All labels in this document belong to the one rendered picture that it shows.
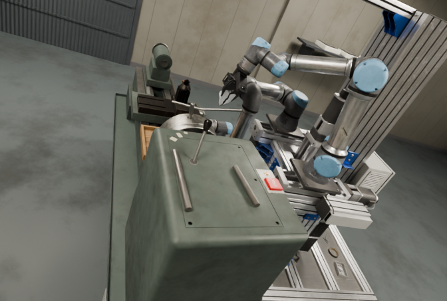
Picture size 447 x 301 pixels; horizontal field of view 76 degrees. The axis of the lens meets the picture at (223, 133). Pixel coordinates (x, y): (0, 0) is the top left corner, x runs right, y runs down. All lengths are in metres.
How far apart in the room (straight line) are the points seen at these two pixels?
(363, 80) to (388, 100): 0.49
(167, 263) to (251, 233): 0.26
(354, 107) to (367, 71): 0.15
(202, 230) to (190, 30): 4.16
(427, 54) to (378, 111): 0.33
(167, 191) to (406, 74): 1.26
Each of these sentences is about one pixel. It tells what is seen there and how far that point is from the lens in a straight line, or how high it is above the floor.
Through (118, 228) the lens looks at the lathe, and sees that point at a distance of 1.73.
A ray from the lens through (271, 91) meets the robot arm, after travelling 1.79.
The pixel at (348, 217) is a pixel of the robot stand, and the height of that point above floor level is 1.07.
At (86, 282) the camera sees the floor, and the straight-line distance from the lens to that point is 2.18.
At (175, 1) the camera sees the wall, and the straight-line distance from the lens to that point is 4.71.
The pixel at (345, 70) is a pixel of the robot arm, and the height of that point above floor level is 1.71.
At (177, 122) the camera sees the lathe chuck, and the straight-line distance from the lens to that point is 1.38.
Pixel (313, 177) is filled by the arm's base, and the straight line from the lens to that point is 1.52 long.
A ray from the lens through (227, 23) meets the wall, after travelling 4.83.
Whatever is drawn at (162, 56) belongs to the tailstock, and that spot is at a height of 1.13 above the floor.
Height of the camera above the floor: 1.91
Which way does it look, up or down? 29 degrees down
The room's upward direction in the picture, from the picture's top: 23 degrees clockwise
